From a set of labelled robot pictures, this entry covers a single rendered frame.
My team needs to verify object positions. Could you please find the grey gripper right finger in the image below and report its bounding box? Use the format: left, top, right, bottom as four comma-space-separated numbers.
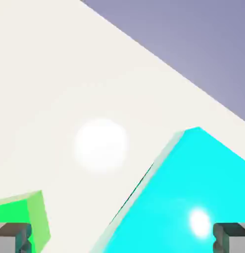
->
212, 222, 245, 253

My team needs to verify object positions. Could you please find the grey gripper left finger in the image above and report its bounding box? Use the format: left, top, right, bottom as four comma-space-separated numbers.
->
0, 222, 33, 253

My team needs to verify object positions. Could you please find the large green box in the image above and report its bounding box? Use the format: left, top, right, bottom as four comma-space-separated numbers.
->
0, 190, 51, 253

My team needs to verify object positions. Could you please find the large cyan box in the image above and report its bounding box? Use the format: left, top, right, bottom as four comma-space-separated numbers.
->
90, 126, 245, 253

